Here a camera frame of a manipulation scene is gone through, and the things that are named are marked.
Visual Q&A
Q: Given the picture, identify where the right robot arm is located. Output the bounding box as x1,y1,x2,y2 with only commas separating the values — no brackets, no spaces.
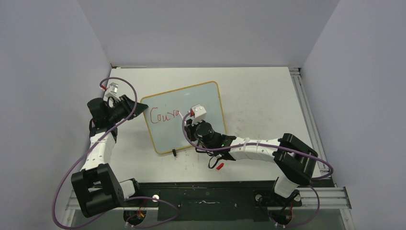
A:
182,119,318,205

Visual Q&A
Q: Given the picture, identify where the aluminium frame rail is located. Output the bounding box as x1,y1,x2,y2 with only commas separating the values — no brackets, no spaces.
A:
63,67,356,230

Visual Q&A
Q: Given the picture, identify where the yellow framed whiteboard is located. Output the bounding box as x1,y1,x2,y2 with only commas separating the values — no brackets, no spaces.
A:
141,81,226,154

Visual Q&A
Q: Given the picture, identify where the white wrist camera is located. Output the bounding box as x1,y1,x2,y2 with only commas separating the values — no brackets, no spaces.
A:
104,82,119,99
191,104,206,126

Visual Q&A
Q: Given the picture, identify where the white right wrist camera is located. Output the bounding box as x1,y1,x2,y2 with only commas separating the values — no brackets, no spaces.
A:
191,104,206,126

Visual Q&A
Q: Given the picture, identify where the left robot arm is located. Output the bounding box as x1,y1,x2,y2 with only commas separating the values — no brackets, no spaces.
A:
71,94,148,218

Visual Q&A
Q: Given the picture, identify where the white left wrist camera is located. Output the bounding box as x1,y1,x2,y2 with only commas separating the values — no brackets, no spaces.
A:
104,82,119,99

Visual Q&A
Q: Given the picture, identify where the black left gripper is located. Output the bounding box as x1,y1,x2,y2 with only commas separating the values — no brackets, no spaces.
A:
107,95,147,123

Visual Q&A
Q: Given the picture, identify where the red marker cap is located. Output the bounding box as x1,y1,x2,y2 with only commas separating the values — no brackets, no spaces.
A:
216,163,224,170

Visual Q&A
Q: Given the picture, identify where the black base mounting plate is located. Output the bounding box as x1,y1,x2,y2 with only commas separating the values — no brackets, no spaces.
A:
111,180,337,223

